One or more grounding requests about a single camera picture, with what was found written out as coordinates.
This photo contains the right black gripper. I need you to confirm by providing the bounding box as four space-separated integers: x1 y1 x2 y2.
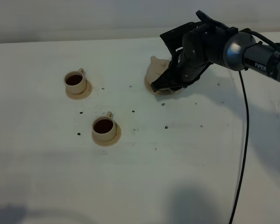
151 10 238 93

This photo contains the beige ceramic teapot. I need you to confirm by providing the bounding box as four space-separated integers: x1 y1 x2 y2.
146 56 170 75

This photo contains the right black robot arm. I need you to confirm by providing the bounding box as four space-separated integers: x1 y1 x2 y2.
151 10 280 92

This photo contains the beige teapot saucer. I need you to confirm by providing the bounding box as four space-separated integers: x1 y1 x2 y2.
144 74 182 97

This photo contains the near beige cup saucer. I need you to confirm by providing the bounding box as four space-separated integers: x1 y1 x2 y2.
91 123 121 147

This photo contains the beige cup saucer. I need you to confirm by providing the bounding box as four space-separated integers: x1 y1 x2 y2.
91 123 121 147
65 81 93 100

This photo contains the near beige teacup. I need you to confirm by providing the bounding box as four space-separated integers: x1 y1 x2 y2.
91 112 117 144

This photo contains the beige teacup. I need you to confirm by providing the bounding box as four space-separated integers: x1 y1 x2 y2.
91 112 117 144
64 68 87 94

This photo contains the far beige cup saucer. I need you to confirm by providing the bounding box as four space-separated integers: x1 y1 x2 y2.
65 81 93 100

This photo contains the far beige teacup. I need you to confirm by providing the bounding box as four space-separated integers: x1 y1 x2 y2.
64 68 87 94

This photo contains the black camera cable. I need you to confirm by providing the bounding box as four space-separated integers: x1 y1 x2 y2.
230 28 280 224

